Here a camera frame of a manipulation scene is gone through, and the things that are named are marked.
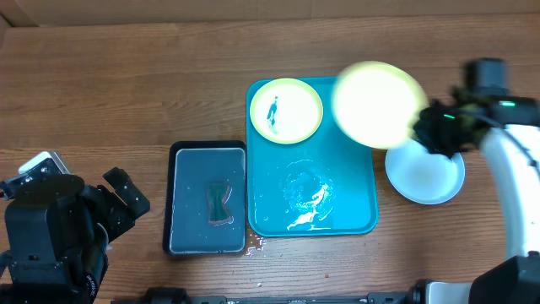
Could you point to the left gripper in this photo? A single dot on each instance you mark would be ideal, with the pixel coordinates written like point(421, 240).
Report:
point(121, 218)

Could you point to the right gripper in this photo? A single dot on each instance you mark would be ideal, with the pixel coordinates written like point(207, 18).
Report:
point(443, 149)

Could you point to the light blue plate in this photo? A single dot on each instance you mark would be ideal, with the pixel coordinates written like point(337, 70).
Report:
point(422, 177)

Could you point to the green dish sponge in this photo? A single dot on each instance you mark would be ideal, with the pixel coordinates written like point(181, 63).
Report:
point(218, 194)

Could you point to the yellow-green plate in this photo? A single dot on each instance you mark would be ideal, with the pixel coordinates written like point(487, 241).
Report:
point(376, 104)
point(286, 111)

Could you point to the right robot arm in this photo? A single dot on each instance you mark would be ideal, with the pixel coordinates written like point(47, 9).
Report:
point(505, 129)

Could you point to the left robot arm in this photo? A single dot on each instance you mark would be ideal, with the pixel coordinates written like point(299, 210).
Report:
point(59, 229)

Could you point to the black water tray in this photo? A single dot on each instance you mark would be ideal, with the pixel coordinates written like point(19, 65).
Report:
point(193, 165)

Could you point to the teal plastic tray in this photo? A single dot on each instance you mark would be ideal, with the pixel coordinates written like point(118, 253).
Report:
point(322, 186)

